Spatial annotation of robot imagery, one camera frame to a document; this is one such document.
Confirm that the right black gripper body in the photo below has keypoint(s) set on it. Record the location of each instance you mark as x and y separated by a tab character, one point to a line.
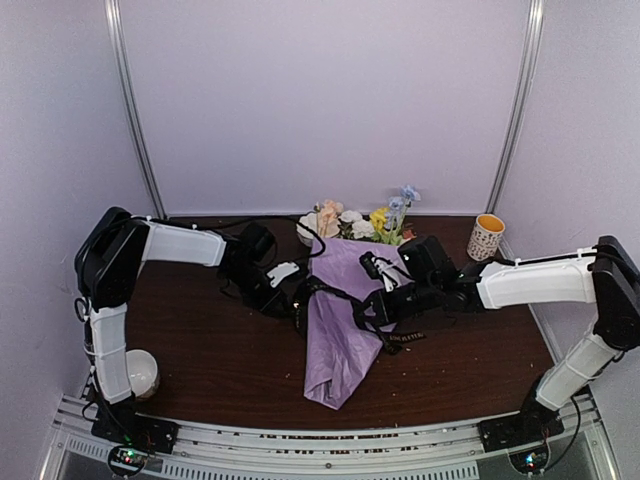
425	298

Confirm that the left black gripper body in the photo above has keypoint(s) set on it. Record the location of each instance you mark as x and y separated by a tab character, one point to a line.
261	301

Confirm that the black printed ribbon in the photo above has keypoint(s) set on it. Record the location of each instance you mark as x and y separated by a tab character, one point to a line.
392	338

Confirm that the pink wrapping paper sheet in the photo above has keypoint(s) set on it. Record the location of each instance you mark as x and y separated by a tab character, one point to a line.
338	353

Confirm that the scalloped white bowl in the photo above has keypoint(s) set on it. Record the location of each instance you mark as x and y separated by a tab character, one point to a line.
307	228

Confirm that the peach flower stem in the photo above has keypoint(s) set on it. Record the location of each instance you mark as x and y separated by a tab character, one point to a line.
327	218

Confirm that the blue flower stem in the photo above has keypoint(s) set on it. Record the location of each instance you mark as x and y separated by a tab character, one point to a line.
399	206

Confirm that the patterned mug orange inside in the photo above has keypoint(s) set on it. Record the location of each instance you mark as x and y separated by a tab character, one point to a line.
485	237

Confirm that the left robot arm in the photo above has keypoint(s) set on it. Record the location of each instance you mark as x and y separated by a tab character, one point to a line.
124	249

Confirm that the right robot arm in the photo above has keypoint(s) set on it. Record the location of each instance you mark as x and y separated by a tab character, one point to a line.
604	275

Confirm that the round white bowl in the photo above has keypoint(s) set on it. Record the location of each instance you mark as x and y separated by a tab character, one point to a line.
143	371

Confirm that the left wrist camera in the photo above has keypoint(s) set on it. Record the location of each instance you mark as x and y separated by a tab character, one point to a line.
285	271

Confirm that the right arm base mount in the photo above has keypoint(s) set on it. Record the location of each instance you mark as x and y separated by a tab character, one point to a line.
512	431

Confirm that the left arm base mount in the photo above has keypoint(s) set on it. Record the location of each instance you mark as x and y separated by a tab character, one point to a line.
148	434

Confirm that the front aluminium rail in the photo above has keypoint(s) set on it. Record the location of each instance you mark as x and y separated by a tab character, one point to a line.
452	450

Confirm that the left aluminium frame post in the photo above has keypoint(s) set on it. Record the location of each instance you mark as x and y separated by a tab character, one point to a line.
118	42

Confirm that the aluminium frame post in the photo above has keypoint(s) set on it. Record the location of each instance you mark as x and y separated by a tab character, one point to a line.
118	42
528	65

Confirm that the right aluminium frame post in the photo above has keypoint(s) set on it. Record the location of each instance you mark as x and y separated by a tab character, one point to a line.
528	65

